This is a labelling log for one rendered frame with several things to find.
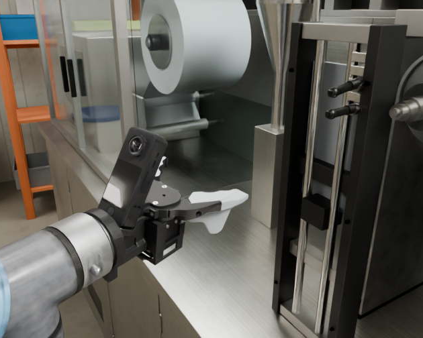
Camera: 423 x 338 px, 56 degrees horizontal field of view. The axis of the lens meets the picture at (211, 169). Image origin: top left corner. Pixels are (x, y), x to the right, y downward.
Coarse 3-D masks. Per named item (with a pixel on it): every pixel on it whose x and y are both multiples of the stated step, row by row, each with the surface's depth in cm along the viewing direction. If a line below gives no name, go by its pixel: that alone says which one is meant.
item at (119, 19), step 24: (120, 0) 97; (120, 24) 99; (120, 48) 101; (72, 72) 147; (120, 72) 103; (48, 96) 205; (72, 96) 150; (120, 96) 106; (120, 120) 110; (72, 144) 174; (96, 168) 145
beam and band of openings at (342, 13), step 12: (324, 0) 121; (336, 0) 110; (348, 0) 112; (360, 0) 111; (372, 0) 99; (384, 0) 98; (396, 0) 100; (408, 0) 99; (420, 0) 96; (324, 12) 113; (336, 12) 109; (348, 12) 106; (360, 12) 103; (372, 12) 100; (384, 12) 97
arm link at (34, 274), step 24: (24, 240) 38; (48, 240) 38; (0, 264) 35; (24, 264) 36; (48, 264) 37; (72, 264) 38; (0, 288) 33; (24, 288) 35; (48, 288) 36; (72, 288) 39; (0, 312) 33; (24, 312) 35; (48, 312) 37; (0, 336) 34; (24, 336) 36; (48, 336) 38
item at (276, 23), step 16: (272, 16) 90; (288, 16) 89; (304, 16) 90; (272, 32) 93; (288, 32) 91; (272, 48) 95; (288, 48) 94; (272, 64) 98; (288, 64) 96; (272, 112) 103; (256, 128) 105; (272, 128) 104; (256, 144) 107; (272, 144) 101; (256, 160) 108; (272, 160) 102; (256, 176) 110; (272, 176) 104; (256, 192) 111; (272, 192) 105; (256, 208) 113; (272, 208) 107; (272, 224) 109
